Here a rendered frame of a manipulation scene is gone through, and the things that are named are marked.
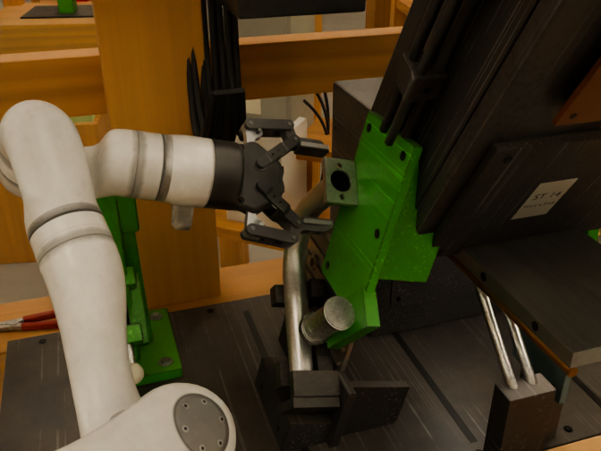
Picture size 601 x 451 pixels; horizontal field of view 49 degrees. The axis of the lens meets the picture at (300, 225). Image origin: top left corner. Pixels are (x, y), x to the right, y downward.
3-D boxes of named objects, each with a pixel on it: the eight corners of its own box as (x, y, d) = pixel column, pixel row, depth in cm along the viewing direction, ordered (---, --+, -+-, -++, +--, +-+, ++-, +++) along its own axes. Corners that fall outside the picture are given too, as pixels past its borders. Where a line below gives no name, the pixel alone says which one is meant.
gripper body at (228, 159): (208, 197, 67) (294, 207, 70) (208, 121, 69) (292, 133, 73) (190, 220, 73) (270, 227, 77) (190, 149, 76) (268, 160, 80)
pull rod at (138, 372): (146, 387, 85) (141, 351, 82) (123, 391, 84) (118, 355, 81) (141, 360, 90) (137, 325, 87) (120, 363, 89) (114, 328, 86)
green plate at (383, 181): (417, 325, 77) (481, 156, 68) (354, 323, 74) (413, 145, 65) (377, 274, 86) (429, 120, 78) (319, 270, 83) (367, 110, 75)
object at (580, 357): (704, 345, 65) (713, 320, 64) (566, 379, 61) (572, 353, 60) (488, 186, 98) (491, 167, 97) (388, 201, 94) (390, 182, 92)
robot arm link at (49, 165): (65, 84, 64) (116, 201, 59) (57, 140, 71) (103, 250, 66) (-12, 93, 60) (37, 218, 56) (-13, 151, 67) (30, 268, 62)
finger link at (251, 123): (246, 126, 74) (294, 133, 76) (245, 111, 74) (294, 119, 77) (238, 136, 76) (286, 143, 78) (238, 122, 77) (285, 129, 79)
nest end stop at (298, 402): (323, 413, 82) (340, 407, 78) (277, 414, 80) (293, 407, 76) (322, 404, 82) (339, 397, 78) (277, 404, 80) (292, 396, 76)
